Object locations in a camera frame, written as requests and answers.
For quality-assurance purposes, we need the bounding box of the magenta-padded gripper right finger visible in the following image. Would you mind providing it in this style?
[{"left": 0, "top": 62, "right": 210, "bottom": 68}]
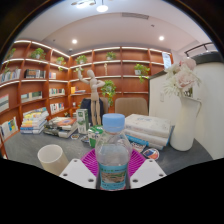
[{"left": 127, "top": 148, "right": 167, "bottom": 190}]

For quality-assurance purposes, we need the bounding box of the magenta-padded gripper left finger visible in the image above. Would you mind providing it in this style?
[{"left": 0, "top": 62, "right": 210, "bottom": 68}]
[{"left": 59, "top": 148, "right": 100, "bottom": 190}]

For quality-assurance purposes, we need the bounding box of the clear blue-capped water bottle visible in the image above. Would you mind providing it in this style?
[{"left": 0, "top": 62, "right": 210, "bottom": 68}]
[{"left": 94, "top": 113, "right": 133, "bottom": 191}]

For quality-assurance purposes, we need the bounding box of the colourful oval sticker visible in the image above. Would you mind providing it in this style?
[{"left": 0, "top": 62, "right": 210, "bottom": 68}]
[{"left": 142, "top": 147, "right": 160, "bottom": 161}]

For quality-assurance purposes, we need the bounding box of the cream plastic cup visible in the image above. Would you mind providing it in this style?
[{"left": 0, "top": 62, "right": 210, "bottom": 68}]
[{"left": 37, "top": 144, "right": 70, "bottom": 177}]

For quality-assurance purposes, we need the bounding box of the stack of white books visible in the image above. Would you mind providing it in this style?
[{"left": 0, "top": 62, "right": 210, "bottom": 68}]
[{"left": 123, "top": 113, "right": 174, "bottom": 151}]

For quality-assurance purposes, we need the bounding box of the stack of dark books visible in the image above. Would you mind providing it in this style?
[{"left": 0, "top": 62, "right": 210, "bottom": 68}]
[{"left": 43, "top": 116, "right": 79, "bottom": 139}]

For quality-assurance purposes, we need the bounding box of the tall green and white carton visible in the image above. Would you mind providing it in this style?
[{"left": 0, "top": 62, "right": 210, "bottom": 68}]
[{"left": 76, "top": 108, "right": 90, "bottom": 135}]

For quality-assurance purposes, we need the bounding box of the white pitcher vase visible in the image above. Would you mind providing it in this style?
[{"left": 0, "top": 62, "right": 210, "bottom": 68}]
[{"left": 169, "top": 95, "right": 203, "bottom": 152}]

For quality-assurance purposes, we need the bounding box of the dark blue chair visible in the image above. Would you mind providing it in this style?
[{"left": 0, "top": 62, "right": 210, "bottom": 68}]
[{"left": 79, "top": 97, "right": 109, "bottom": 127}]

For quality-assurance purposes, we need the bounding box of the stack of colourful books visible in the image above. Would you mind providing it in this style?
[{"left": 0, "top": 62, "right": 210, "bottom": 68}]
[{"left": 19, "top": 106, "right": 50, "bottom": 135}]

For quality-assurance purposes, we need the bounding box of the wooden artist mannequin figure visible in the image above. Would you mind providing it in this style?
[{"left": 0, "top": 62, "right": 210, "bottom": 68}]
[{"left": 77, "top": 69, "right": 106, "bottom": 127}]

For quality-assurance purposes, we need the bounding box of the white and pink flower bouquet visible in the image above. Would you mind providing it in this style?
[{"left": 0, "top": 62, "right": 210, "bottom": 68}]
[{"left": 162, "top": 57, "right": 203, "bottom": 98}]

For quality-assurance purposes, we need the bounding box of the dark metal railing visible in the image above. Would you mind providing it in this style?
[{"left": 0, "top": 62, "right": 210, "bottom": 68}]
[{"left": 184, "top": 42, "right": 218, "bottom": 58}]

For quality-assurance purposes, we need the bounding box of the ceiling air vent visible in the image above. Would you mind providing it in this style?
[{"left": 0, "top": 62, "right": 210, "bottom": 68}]
[{"left": 121, "top": 12, "right": 150, "bottom": 20}]

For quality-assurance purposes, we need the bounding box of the branched ceiling lamp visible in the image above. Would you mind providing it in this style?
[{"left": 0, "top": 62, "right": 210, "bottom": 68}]
[{"left": 70, "top": 0, "right": 109, "bottom": 13}]

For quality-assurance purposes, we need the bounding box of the wooden wall shelf unit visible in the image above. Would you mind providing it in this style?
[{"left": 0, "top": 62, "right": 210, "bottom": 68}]
[{"left": 0, "top": 39, "right": 174, "bottom": 141}]

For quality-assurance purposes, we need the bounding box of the white paper wall notice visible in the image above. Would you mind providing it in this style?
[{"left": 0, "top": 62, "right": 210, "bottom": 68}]
[{"left": 162, "top": 51, "right": 173, "bottom": 70}]

